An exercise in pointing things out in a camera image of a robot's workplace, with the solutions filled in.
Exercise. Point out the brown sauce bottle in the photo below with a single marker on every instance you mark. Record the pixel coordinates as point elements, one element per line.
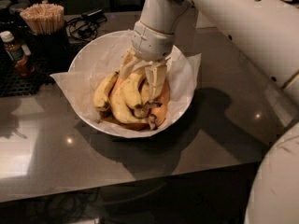
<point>21,62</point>

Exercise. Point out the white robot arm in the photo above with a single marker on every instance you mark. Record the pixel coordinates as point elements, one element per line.
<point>267,32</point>

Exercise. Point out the black rubber grid mat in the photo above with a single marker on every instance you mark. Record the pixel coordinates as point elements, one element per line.
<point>13,85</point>

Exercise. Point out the small spotted yellow banana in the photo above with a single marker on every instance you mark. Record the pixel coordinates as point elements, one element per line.
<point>147,104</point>

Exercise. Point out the white paper liner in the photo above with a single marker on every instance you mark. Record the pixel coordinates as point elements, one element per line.
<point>183,75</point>

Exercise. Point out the yellow banana curved front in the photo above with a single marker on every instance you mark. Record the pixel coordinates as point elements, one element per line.
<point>123,114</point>

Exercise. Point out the white bowl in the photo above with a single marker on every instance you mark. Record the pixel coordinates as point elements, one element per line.
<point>93,50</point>

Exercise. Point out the orange banana underneath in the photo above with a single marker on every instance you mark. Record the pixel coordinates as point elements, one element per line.
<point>107,116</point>

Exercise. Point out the wooden stir sticks bundle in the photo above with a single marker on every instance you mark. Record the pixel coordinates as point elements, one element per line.
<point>44,19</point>

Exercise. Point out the black stir stick cup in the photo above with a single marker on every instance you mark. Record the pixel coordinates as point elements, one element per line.
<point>56,49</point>

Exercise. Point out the orange banana right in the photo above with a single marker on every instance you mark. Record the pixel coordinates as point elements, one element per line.
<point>160,112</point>

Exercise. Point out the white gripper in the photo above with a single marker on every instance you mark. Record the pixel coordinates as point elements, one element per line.
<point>151,44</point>

